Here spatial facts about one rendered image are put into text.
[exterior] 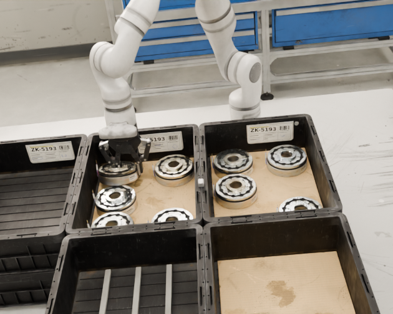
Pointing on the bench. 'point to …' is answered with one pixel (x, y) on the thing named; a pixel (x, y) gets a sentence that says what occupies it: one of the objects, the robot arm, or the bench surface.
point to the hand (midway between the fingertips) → (130, 169)
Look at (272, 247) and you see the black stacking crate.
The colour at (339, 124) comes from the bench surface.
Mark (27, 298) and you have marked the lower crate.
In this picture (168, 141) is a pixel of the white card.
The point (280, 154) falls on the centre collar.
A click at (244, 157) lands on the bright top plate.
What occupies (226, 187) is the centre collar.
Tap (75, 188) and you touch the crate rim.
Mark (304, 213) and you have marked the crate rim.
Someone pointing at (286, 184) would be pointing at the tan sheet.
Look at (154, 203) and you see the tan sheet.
